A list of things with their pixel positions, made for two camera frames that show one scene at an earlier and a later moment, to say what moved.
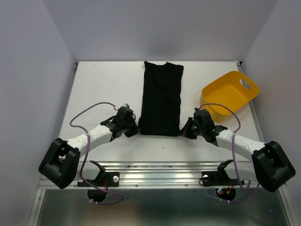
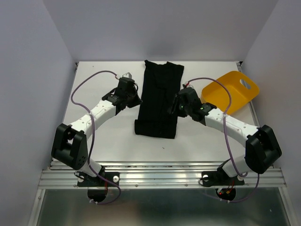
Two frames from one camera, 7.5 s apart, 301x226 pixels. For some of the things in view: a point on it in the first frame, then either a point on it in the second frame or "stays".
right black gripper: (185, 131) to (174, 103)
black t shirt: (161, 100) stays
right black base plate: (218, 178) stays
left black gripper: (135, 130) to (137, 101)
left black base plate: (104, 179) stays
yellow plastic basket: (227, 91) stays
